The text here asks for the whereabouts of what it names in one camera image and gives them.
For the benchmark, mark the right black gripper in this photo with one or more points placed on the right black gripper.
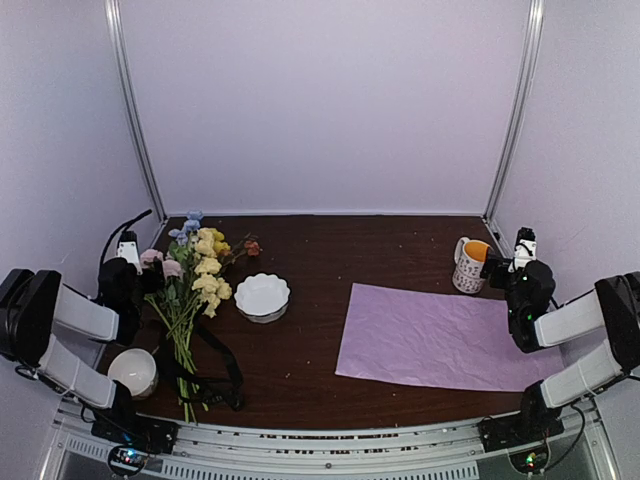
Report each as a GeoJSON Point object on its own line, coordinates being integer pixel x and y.
{"type": "Point", "coordinates": [500, 263]}

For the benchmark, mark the patterned mug orange inside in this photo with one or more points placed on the patterned mug orange inside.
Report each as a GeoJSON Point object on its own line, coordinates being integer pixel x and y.
{"type": "Point", "coordinates": [469, 256]}

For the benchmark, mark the pink wrapping paper sheet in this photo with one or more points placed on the pink wrapping paper sheet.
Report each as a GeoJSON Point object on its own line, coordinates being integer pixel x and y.
{"type": "Point", "coordinates": [436, 340]}

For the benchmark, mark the black printed ribbon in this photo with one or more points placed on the black printed ribbon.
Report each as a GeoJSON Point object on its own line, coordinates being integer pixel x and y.
{"type": "Point", "coordinates": [198, 367]}

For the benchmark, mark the scalloped white bowl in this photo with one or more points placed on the scalloped white bowl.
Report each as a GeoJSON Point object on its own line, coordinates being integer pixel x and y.
{"type": "Point", "coordinates": [262, 298]}

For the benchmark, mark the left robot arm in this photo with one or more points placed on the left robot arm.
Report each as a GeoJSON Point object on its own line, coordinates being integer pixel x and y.
{"type": "Point", "coordinates": [33, 303]}

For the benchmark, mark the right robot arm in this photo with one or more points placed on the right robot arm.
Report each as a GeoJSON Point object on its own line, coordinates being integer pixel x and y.
{"type": "Point", "coordinates": [612, 304]}

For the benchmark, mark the round white bowl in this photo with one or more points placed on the round white bowl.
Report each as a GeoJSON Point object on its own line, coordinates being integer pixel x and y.
{"type": "Point", "coordinates": [135, 369]}

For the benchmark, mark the blue flower stem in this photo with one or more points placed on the blue flower stem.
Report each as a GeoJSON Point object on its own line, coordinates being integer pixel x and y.
{"type": "Point", "coordinates": [191, 225]}

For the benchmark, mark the dark yellow flower stem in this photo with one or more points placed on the dark yellow flower stem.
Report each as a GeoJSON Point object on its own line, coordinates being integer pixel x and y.
{"type": "Point", "coordinates": [220, 246]}

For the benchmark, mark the small red flower stem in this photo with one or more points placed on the small red flower stem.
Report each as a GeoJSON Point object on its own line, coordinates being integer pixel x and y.
{"type": "Point", "coordinates": [248, 246]}

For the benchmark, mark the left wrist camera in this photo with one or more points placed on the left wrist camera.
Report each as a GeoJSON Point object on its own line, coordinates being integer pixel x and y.
{"type": "Point", "coordinates": [127, 249]}

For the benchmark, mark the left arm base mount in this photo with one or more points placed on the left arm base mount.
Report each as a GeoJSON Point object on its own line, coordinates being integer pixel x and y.
{"type": "Point", "coordinates": [147, 434]}

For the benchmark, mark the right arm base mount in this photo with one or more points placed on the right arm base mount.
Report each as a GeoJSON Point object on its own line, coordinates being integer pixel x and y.
{"type": "Point", "coordinates": [498, 433]}

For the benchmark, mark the front aluminium rail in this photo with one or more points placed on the front aluminium rail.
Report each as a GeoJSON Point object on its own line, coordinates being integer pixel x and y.
{"type": "Point", "coordinates": [451, 450]}

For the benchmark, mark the right aluminium frame post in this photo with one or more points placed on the right aluminium frame post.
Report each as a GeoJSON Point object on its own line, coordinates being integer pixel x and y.
{"type": "Point", "coordinates": [527, 69]}

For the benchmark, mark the aluminium frame post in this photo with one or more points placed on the aluminium frame post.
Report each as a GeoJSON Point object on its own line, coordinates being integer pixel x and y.
{"type": "Point", "coordinates": [527, 69]}
{"type": "Point", "coordinates": [116, 32]}

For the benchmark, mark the left aluminium frame post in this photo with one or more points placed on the left aluminium frame post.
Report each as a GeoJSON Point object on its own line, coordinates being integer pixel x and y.
{"type": "Point", "coordinates": [116, 32]}

